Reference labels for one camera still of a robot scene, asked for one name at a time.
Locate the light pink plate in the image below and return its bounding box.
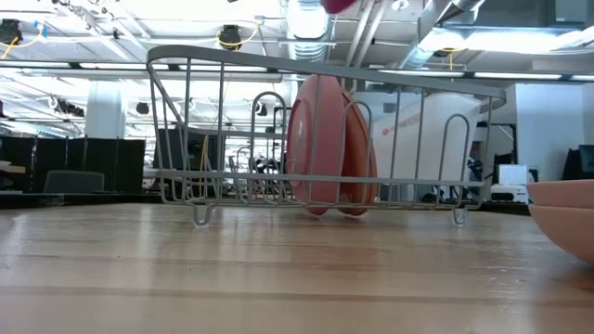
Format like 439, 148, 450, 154
285, 73, 347, 217

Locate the orange plate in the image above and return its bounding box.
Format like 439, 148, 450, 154
341, 90, 380, 217

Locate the grey wire dish rack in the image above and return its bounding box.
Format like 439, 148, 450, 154
146, 45, 508, 228

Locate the magenta plate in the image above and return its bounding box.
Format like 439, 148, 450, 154
319, 0, 361, 15

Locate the translucent white cutlery holder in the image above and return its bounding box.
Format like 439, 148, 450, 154
370, 91, 484, 203

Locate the black monitor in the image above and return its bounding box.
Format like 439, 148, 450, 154
154, 128, 227, 172

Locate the black ceiling-mounted device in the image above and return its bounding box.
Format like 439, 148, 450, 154
0, 18, 23, 46
217, 24, 243, 51

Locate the white box device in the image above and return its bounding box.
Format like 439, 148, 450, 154
490, 163, 540, 204

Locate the grey chair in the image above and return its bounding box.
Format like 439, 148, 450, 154
43, 170, 106, 195

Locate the black room partition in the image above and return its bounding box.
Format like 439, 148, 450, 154
0, 135, 146, 194

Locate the peach plate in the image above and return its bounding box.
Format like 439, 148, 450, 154
526, 179, 594, 209
528, 203, 594, 265

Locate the dark screen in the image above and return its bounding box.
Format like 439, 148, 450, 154
562, 144, 594, 181

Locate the yellow ceiling cable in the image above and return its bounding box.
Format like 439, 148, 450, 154
0, 35, 44, 60
215, 23, 260, 48

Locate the silver ceiling air duct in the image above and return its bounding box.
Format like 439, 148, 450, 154
283, 0, 336, 61

